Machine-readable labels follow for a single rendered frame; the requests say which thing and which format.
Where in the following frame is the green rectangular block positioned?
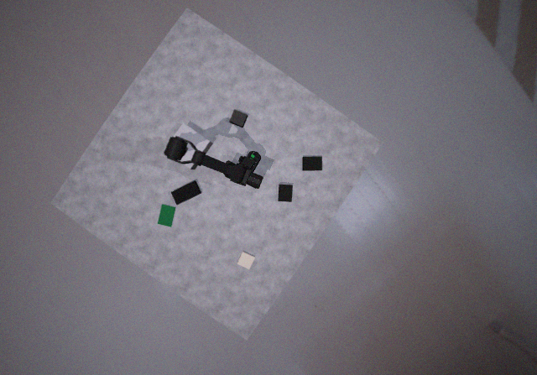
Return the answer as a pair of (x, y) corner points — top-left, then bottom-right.
(158, 205), (176, 227)

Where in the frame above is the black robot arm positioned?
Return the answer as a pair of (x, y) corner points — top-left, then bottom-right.
(164, 136), (263, 189)

